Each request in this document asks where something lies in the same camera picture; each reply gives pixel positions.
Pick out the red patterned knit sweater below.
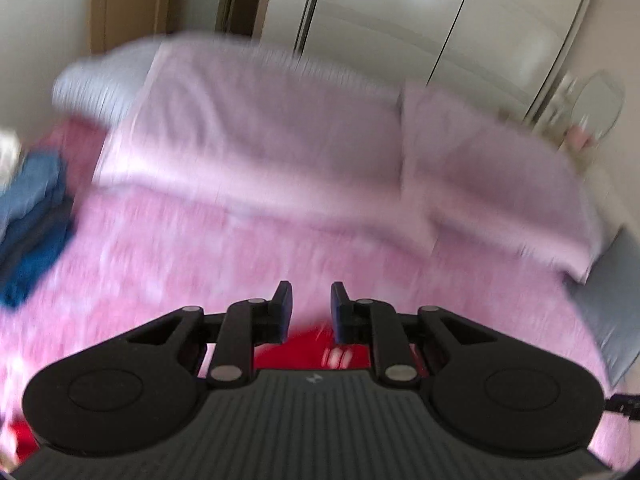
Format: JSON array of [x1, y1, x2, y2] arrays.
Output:
[[254, 325, 371, 370]]

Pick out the grey cushion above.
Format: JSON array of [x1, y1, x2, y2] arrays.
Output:
[[565, 226, 639, 387]]

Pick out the blue folded garment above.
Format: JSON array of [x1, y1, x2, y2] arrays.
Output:
[[1, 195, 75, 310]]

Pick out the right pink pillow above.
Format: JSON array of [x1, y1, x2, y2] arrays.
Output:
[[401, 82, 603, 282]]

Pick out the pink pillow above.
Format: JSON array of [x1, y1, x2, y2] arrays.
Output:
[[401, 82, 603, 282], [94, 39, 435, 254]]

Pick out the light blue folded jeans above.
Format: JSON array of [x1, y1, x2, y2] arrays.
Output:
[[1, 151, 66, 237]]

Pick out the white folded garment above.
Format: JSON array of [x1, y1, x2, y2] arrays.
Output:
[[0, 128, 23, 188]]

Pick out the left pink pillow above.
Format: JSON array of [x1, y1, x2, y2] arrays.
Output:
[[94, 39, 435, 254]]

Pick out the round mirror on stand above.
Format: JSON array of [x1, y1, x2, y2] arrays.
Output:
[[570, 70, 626, 142]]

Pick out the grey striped pillow left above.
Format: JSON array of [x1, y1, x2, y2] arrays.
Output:
[[52, 39, 162, 127]]

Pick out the white wardrobe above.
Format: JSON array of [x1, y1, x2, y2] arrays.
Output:
[[254, 0, 590, 120]]

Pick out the brown wooden door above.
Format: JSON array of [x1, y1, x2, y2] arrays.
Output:
[[88, 0, 169, 54]]

